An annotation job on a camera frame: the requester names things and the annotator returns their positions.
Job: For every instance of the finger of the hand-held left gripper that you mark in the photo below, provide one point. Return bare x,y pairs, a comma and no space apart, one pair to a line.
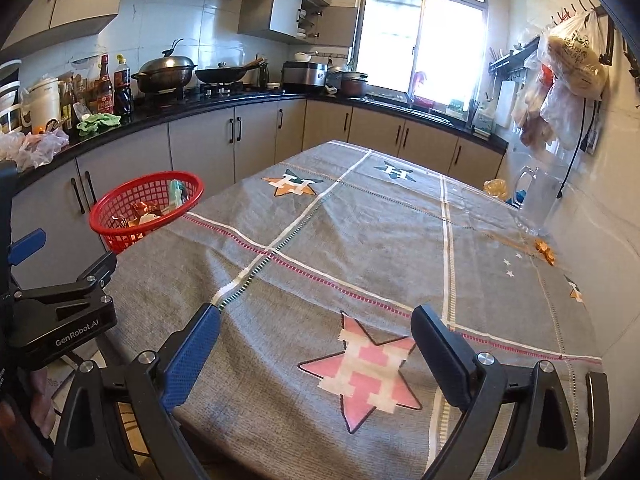
26,247
97,270

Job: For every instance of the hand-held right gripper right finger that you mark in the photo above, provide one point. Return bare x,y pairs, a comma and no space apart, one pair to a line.
445,360

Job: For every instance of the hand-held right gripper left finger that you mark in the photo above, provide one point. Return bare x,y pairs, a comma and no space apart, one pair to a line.
192,360

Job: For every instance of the red plastic basket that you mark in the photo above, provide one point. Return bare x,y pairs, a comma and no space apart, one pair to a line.
115,232

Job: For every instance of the red-brown snack bag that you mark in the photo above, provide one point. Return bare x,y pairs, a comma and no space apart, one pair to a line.
142,207

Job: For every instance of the crumpled clear plastic bags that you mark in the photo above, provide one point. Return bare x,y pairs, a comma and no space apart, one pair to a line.
40,147

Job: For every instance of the white electric cooker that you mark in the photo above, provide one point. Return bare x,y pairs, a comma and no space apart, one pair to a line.
42,105

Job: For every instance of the green cloth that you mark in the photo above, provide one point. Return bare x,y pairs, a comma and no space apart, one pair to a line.
97,122

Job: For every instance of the orange peel pieces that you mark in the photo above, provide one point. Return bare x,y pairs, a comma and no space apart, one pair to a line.
545,252

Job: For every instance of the group of condiment bottles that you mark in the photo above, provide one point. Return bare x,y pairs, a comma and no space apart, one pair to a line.
75,97

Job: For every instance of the beige lower kitchen cabinets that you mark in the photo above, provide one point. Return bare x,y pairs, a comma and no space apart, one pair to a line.
200,145

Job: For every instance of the red-label sauce bottle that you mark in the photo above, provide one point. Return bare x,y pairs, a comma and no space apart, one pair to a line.
105,95

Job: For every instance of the dark soy sauce bottle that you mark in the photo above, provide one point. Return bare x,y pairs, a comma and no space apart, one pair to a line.
122,95

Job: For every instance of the yellow plastic bag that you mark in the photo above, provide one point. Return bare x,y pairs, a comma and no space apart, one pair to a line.
495,187

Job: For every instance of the blue plastic bag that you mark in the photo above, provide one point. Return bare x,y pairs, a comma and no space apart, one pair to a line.
522,197

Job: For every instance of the clear glass mug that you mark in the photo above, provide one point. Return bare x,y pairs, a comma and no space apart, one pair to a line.
542,200

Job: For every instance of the steel lidded wok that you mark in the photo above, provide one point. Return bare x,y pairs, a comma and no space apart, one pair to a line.
165,72

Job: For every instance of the gas stove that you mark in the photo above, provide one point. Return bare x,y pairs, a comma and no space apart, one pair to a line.
215,92

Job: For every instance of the black wok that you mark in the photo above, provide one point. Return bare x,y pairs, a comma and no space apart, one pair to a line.
220,75

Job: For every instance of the white green utensil holder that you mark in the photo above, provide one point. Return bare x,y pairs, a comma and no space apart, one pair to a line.
484,122

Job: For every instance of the small green box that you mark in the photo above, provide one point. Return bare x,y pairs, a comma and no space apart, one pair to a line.
455,107

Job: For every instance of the white cutting board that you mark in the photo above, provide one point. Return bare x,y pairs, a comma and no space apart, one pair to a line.
505,105

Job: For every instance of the bunch of hanging plastic bags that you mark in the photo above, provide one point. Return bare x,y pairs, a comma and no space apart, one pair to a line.
535,110

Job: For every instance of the pink cloth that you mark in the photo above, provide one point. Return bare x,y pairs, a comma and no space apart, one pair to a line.
420,82

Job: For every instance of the silver black rice cooker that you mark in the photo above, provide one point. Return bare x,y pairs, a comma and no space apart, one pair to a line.
302,77

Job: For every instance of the brown cooking pot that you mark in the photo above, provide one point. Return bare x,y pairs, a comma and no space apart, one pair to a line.
354,87

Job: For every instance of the upper kitchen cabinets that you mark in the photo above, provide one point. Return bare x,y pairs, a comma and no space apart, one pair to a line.
280,15

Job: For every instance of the hanging bag of beige food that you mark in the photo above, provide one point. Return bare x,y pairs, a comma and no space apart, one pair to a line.
575,60

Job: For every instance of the kitchen window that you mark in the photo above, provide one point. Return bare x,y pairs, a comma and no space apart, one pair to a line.
390,35

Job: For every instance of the wall power socket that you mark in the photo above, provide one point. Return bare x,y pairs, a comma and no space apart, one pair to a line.
592,132

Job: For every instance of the black wall utensil rack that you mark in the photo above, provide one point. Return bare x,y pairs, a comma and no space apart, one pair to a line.
505,63

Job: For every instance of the black wall hook rail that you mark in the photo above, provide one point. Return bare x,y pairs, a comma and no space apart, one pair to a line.
607,35

